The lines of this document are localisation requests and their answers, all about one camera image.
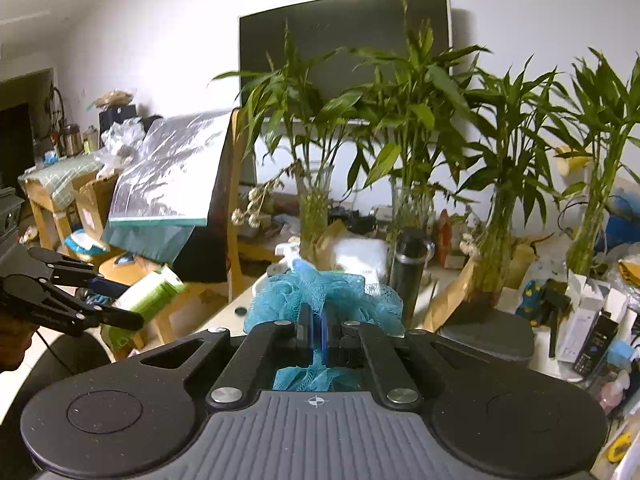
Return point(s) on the dried white flower bunch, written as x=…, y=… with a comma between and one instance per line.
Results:
x=470, y=247
x=252, y=210

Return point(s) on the black carton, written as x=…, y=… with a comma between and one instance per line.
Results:
x=595, y=342

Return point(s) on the person's left hand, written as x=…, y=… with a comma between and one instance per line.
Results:
x=15, y=345

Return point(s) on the crumpled clear plastic bags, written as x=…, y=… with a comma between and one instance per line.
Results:
x=122, y=140

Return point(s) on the black monitor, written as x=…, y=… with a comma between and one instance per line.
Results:
x=350, y=25

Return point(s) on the white carton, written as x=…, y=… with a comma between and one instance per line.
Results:
x=582, y=310

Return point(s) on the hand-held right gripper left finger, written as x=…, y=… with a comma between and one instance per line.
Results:
x=303, y=335

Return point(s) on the white spray bottle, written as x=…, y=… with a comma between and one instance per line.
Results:
x=287, y=251

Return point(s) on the wooden chair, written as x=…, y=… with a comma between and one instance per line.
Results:
x=235, y=200

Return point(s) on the metal kettle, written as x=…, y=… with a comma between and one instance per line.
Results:
x=71, y=141

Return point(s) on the yellow paper cup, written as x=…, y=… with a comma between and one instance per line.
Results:
x=572, y=161

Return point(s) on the wooden table with checked cloth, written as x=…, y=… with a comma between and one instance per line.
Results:
x=55, y=180

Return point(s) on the blue plastic bag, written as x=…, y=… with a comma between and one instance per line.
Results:
x=625, y=215

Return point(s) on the red figurine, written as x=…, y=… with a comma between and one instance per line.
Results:
x=444, y=237

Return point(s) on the yellow cloth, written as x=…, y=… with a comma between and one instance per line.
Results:
x=630, y=272

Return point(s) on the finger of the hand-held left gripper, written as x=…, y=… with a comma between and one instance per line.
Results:
x=75, y=272
x=60, y=310

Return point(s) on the black thermos bottle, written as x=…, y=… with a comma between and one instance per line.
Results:
x=407, y=280

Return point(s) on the blue and yellow toy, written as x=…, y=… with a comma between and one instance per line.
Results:
x=531, y=302

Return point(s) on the white plastic bag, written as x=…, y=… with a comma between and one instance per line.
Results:
x=360, y=255

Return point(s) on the green tissue packet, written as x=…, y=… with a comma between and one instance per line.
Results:
x=150, y=292

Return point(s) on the kraft paper envelope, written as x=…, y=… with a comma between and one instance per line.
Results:
x=332, y=240

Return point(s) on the blue bath loofah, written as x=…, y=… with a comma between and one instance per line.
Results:
x=285, y=300

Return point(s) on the brown cardboard carton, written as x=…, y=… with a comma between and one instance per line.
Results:
x=95, y=205

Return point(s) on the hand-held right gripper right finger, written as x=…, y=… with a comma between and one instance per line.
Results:
x=327, y=337

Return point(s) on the bamboo plant in glass vase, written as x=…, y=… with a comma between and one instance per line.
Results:
x=315, y=210
x=412, y=205
x=492, y=260
x=590, y=240

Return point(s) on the black mini tripod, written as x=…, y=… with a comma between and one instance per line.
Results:
x=555, y=310

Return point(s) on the grey zip case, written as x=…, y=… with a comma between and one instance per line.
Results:
x=490, y=332

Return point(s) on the white tray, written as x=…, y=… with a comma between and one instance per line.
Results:
x=262, y=285

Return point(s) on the black speaker box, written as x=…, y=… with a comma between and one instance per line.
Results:
x=117, y=119

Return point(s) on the brown paper bag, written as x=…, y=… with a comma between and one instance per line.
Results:
x=450, y=295

